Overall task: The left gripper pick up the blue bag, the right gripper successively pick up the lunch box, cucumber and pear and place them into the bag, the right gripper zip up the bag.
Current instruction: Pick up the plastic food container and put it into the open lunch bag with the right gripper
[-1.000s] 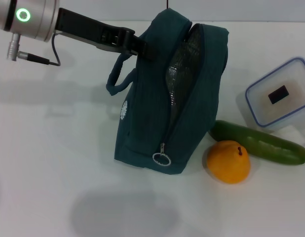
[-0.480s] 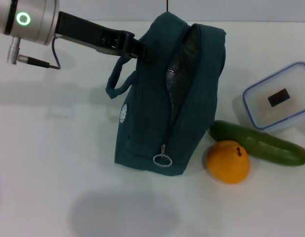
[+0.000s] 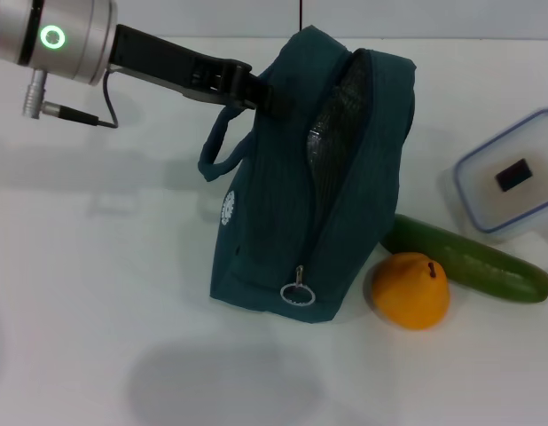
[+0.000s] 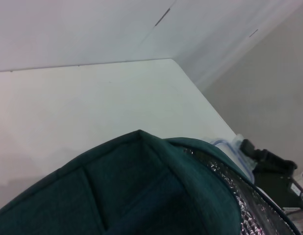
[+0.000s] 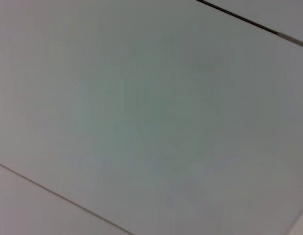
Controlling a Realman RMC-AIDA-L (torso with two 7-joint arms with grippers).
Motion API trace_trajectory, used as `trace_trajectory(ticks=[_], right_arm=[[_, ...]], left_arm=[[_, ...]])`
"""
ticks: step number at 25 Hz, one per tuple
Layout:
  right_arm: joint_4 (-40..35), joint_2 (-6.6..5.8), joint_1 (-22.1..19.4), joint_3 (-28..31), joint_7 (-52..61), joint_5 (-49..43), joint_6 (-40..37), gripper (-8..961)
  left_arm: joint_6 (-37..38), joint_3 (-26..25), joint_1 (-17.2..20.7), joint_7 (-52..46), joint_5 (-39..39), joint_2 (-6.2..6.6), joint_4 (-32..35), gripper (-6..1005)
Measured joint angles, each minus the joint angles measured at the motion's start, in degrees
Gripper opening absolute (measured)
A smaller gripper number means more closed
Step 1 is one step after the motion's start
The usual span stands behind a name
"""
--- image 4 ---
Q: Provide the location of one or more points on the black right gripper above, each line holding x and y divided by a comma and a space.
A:
274, 176

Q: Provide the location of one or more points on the clear container with blue lid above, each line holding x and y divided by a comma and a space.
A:
232, 151

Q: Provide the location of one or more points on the teal insulated lunch bag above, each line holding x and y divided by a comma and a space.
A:
141, 183

